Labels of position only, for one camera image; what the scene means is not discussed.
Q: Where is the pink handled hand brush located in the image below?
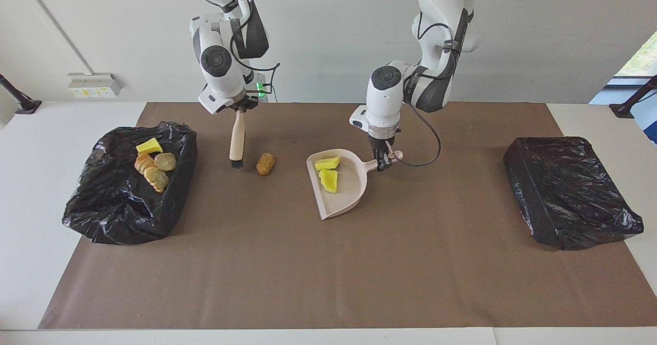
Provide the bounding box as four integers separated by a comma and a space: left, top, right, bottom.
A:
229, 110, 246, 169

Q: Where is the pink plastic dustpan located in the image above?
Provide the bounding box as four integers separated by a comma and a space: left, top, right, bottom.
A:
306, 149, 404, 220

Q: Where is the brown cork-like roll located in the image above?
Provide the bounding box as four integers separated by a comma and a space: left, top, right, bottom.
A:
256, 152, 275, 176

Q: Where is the pale bread chunk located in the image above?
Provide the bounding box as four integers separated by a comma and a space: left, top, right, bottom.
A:
154, 152, 177, 172
144, 166, 170, 194

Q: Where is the green and yellow sponge piece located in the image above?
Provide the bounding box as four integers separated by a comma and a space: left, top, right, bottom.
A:
136, 138, 164, 155

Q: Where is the orange croissant piece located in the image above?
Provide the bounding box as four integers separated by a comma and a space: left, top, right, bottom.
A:
134, 152, 156, 176

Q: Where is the open black trash bag bin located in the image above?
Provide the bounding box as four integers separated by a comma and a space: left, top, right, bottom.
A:
62, 122, 198, 245

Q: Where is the flat black trash bag bin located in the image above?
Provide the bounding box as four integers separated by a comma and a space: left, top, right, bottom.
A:
503, 137, 644, 252

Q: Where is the brown paper table mat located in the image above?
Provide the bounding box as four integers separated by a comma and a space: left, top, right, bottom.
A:
38, 102, 657, 330

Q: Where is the window with green view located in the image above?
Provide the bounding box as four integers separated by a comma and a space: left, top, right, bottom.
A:
613, 29, 657, 78

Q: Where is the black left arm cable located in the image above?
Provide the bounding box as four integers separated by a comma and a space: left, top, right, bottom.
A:
393, 101, 442, 167

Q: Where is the white wall socket box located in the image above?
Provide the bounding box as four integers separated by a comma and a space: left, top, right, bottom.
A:
68, 73, 123, 98

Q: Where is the black camera stand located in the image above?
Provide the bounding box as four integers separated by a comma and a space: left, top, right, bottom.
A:
0, 74, 43, 115
609, 74, 657, 119

